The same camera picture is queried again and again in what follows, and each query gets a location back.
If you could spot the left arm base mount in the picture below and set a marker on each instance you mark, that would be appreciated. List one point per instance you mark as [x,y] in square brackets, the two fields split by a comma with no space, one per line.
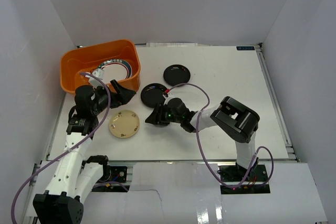
[111,174]

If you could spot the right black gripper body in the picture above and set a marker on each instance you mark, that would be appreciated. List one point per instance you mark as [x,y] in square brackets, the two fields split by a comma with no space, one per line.
[166,116]

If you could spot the black plate front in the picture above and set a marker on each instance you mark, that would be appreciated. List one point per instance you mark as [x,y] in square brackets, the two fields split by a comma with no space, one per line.
[153,94]

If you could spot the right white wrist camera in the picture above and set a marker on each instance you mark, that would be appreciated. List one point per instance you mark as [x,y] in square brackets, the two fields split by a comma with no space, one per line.
[168,96]

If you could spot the orange plastic bin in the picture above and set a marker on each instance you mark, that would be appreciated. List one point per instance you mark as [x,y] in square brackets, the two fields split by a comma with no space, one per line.
[88,59]

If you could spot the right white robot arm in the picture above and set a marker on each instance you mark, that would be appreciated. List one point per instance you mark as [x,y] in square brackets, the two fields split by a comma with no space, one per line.
[238,121]

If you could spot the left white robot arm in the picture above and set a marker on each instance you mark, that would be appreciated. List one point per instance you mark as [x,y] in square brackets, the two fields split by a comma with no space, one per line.
[75,176]

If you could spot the white green rimmed plate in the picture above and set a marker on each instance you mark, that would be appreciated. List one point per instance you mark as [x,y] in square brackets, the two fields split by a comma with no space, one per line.
[115,69]

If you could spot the blue table label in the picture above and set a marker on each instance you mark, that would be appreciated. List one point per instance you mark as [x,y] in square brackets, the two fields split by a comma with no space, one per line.
[245,48]

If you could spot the white papers at back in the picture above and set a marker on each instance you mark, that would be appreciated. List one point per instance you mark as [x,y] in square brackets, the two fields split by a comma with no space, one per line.
[171,44]

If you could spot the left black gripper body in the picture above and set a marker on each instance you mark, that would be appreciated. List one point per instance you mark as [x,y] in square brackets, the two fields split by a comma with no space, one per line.
[115,96]

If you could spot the black plate rear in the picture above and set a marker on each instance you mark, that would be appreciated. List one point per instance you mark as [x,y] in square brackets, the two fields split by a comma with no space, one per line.
[176,74]

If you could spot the black plate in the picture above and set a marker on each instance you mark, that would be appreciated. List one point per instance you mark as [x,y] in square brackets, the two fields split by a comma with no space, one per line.
[153,94]
[176,74]

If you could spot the small yellow floral plate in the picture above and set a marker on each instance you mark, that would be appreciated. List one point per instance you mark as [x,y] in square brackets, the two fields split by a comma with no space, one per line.
[124,124]

